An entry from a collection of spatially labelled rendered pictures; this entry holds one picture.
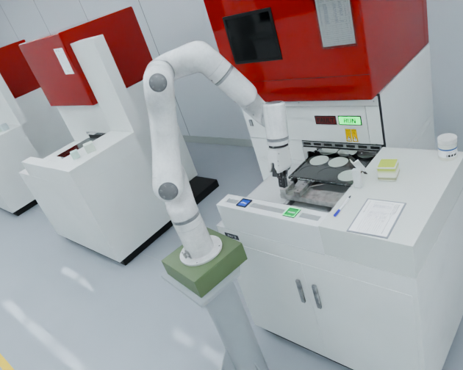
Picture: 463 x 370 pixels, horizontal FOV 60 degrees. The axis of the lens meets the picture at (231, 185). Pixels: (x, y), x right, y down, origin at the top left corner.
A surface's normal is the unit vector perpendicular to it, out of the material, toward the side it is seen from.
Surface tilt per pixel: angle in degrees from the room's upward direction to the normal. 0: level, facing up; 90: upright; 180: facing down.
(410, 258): 90
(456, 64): 90
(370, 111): 90
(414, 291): 90
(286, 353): 0
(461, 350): 0
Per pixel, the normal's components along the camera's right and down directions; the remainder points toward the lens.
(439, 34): -0.62, 0.54
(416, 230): -0.29, -0.83
